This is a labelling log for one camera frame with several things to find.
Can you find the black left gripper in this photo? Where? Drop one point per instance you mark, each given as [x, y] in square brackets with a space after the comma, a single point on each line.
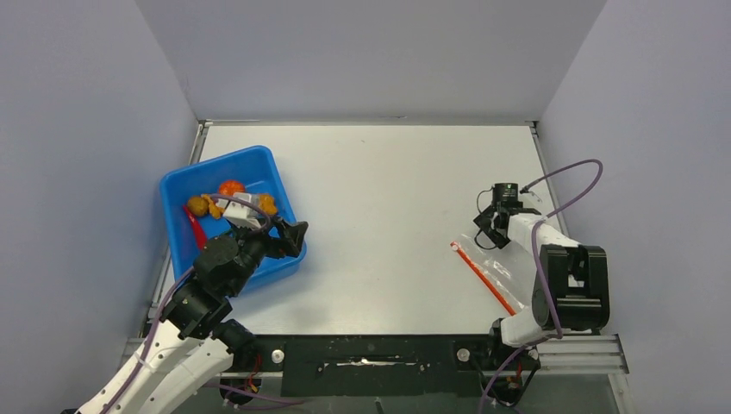
[290, 236]

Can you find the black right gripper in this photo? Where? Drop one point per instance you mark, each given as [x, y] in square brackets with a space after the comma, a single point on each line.
[485, 222]

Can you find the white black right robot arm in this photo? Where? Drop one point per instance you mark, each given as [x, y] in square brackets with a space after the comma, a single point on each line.
[571, 285]

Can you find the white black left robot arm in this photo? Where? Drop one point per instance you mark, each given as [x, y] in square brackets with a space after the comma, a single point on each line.
[192, 338]

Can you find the yellow fried food piece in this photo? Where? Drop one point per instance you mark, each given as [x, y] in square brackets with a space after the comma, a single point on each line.
[213, 208]

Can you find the golden fried nugget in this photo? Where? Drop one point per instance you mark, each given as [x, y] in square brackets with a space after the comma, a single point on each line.
[267, 203]

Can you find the blue plastic bin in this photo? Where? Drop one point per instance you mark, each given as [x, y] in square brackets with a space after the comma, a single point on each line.
[256, 169]

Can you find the orange toy pumpkin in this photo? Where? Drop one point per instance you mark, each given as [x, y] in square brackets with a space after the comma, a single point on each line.
[231, 187]

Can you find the red toy chili pepper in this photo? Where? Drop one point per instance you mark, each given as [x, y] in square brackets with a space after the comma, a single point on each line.
[199, 234]

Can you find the round brown fried ball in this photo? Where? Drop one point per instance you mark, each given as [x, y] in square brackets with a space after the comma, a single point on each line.
[198, 206]

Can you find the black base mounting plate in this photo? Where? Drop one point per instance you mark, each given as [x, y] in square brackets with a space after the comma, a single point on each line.
[384, 366]

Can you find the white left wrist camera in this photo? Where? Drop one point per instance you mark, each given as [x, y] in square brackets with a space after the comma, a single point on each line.
[240, 215]

